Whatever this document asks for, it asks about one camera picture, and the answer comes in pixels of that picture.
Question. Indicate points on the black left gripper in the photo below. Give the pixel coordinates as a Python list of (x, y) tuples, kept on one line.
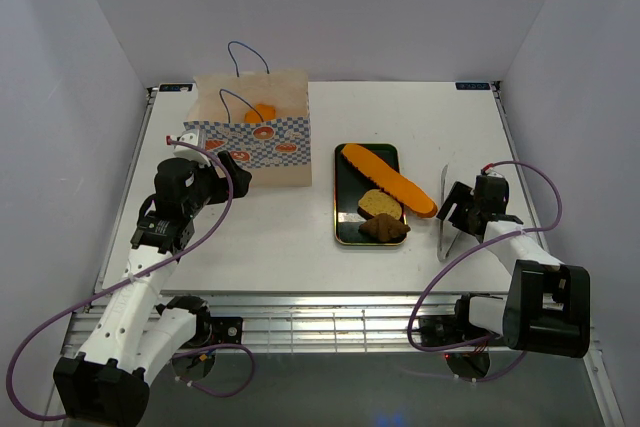
[(240, 178)]

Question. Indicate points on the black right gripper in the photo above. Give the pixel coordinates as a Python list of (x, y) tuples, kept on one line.
[(459, 194)]

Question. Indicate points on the long twisted pastry bread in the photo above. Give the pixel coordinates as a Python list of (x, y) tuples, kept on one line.
[(260, 113)]

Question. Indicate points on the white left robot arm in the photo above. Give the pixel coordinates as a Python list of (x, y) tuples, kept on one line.
[(108, 381)]

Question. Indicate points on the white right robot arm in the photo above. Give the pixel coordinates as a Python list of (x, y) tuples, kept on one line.
[(547, 307)]

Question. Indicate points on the blue checkered paper bag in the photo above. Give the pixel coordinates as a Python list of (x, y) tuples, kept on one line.
[(278, 152)]

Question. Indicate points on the toast bread slice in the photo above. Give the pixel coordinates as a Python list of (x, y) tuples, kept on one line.
[(376, 202)]

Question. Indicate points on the long orange baguette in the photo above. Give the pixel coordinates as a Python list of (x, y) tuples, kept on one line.
[(389, 180)]

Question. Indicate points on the brown chocolate croissant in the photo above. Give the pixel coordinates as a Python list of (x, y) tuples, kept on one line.
[(384, 228)]

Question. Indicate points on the dark green metal tray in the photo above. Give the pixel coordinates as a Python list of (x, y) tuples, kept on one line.
[(349, 187)]

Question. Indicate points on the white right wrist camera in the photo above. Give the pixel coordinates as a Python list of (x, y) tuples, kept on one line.
[(490, 171)]

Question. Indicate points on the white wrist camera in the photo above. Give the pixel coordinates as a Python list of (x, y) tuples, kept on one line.
[(490, 171), (190, 145)]

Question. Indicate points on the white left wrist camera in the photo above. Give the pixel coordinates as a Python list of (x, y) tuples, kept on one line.
[(190, 145)]

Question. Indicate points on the aluminium table frame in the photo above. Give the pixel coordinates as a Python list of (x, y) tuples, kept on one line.
[(275, 261)]

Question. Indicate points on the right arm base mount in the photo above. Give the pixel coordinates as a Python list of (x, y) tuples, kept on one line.
[(441, 330)]

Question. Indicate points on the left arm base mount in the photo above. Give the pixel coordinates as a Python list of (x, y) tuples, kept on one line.
[(222, 331)]

